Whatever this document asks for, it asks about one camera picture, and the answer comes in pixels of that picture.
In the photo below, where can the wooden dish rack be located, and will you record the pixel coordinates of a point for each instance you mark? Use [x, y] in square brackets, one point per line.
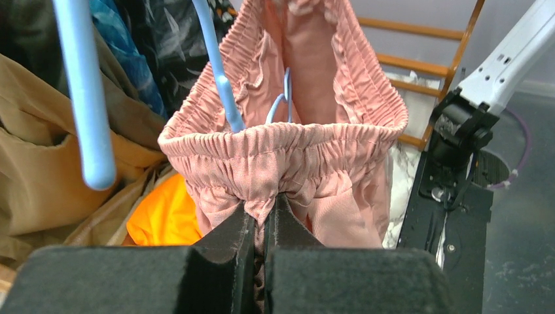
[420, 45]

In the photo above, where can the blue wire hanger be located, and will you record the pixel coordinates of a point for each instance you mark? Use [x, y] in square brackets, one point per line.
[87, 93]

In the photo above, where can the dark leaf print shorts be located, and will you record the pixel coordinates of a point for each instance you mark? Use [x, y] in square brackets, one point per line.
[169, 35]

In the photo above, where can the orange shorts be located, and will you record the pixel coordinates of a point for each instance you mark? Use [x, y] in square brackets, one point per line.
[166, 216]

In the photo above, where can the brown hanging shorts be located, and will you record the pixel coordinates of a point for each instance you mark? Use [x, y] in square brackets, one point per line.
[44, 200]

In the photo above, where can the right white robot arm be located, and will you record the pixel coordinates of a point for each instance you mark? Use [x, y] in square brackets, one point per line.
[462, 122]

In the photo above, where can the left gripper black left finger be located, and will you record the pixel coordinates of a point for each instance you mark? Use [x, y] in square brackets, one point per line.
[215, 275]

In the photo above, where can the pink shorts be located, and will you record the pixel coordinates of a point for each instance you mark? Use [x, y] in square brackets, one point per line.
[320, 118]

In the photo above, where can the blue patterned hanging shorts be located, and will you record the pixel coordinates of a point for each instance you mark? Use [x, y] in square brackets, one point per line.
[114, 31]

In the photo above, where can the dark green hanging shorts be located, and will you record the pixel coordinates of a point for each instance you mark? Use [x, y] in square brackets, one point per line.
[29, 36]

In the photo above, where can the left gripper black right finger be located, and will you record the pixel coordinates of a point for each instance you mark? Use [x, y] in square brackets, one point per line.
[304, 276]

